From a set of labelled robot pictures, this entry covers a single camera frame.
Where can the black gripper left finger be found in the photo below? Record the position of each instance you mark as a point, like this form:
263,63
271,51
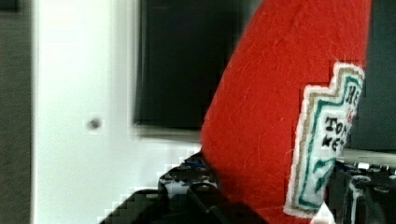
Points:
193,170

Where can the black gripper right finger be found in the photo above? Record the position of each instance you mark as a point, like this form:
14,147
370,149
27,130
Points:
362,193

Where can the red plush ketchup bottle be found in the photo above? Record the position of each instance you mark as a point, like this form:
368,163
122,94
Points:
285,105

